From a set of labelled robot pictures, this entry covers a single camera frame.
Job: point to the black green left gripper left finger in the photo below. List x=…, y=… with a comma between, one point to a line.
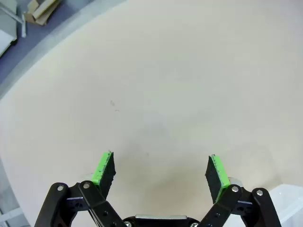
x=97, y=203

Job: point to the open cardboard box on floor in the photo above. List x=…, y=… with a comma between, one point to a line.
x=41, y=11

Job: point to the clear plastic container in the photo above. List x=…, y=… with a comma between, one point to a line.
x=288, y=203

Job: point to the white desk with metal leg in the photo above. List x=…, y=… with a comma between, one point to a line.
x=20, y=20

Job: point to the white cabinet on casters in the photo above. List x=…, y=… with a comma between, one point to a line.
x=6, y=40

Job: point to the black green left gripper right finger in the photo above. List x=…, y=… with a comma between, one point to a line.
x=227, y=203

